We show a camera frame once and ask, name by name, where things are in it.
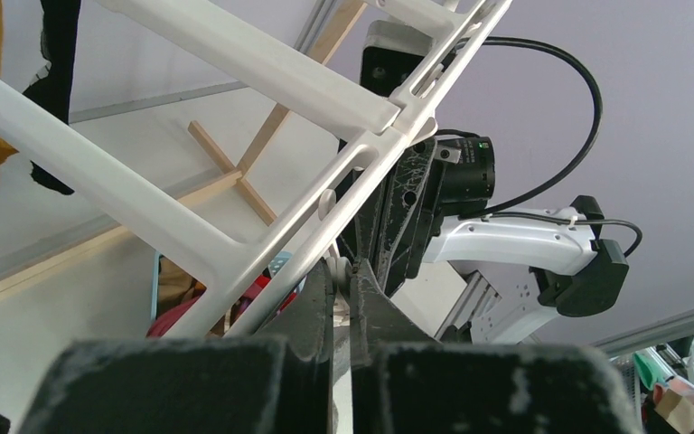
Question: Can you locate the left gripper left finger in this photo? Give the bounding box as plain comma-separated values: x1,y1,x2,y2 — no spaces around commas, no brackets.
20,261,334,433

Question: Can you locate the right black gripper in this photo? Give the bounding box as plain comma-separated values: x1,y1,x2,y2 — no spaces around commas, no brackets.
352,137,461,297

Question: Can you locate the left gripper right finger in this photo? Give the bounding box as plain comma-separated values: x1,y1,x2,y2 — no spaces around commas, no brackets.
349,259,641,433

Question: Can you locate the white plastic clip hanger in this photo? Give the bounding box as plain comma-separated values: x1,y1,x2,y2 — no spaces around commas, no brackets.
0,1,510,338

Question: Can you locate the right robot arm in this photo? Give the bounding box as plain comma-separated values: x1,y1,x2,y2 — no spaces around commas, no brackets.
337,131,630,344

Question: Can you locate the light blue plastic basket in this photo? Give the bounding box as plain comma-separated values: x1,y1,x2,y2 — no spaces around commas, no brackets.
150,251,292,326

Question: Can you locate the red sock in basket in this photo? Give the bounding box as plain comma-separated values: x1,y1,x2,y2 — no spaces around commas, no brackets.
147,275,271,336

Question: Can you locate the tan ribbed sock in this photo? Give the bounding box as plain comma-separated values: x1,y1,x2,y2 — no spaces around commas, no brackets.
155,256,206,316

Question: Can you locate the black hanging sock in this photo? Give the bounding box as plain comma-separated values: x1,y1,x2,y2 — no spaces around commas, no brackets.
22,0,82,196

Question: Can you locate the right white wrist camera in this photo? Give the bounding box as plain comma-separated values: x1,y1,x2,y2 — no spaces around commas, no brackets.
359,20,435,98

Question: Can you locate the wooden drying rack frame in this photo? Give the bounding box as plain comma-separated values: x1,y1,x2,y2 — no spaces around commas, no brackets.
0,1,366,302

